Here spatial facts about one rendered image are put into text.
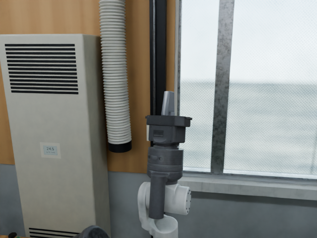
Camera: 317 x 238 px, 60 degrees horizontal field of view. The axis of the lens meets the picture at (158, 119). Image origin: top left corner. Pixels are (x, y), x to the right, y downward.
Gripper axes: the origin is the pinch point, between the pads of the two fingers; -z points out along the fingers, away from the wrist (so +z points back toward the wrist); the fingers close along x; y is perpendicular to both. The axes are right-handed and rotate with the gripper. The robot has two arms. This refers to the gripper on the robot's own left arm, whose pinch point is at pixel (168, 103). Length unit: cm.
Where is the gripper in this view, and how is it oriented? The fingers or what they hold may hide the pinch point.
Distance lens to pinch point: 68.0
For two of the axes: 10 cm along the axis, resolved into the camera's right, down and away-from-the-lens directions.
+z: -0.6, 10.0, -0.3
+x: 7.5, 0.2, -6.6
